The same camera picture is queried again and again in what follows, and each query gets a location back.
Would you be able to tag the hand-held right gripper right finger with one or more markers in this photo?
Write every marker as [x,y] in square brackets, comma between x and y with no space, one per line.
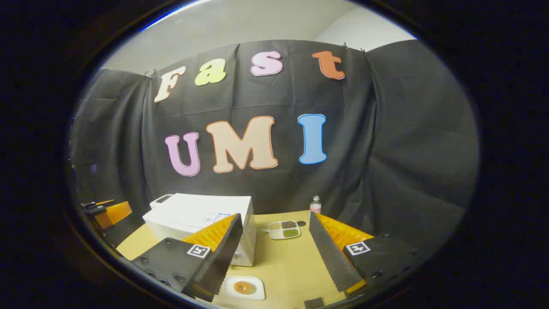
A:
[332,257]

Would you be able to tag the white divided plate of grains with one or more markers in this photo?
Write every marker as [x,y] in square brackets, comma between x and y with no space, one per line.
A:
[291,233]

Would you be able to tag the black backdrop cloth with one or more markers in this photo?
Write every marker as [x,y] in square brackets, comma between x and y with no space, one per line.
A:
[386,128]

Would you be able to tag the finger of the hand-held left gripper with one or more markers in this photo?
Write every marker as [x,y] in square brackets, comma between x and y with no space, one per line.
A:
[92,204]
[113,213]

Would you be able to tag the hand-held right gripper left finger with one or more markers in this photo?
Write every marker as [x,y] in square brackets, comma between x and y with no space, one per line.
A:
[214,266]

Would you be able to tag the brown round pastry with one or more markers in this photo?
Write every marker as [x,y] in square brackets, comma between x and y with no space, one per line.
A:
[244,287]

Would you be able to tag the white square plate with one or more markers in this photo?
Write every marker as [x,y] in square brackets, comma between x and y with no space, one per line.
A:
[259,292]

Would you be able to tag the clear bottle with pink label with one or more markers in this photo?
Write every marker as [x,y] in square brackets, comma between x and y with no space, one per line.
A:
[315,208]

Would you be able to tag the white microwave oven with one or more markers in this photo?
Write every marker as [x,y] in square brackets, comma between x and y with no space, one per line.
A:
[193,210]

